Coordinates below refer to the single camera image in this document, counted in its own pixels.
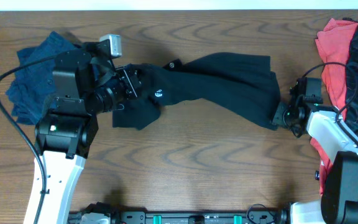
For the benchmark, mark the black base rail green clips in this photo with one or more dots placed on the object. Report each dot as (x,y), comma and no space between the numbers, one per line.
(104,213)

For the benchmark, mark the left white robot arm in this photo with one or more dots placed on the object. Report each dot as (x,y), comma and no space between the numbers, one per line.
(87,84)

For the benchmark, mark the red t-shirt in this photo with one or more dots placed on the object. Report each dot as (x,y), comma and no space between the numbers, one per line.
(333,46)

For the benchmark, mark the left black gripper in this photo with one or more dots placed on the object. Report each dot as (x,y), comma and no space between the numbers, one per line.
(129,89)

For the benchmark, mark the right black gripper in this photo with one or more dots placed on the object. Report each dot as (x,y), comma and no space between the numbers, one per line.
(281,107)

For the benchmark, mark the black t-shirt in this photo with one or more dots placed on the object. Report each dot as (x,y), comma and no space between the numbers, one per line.
(243,84)

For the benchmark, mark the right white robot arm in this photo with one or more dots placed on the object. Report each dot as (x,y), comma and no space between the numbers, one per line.
(339,203)

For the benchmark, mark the folded navy blue garment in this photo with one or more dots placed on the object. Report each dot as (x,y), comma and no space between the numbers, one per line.
(33,84)

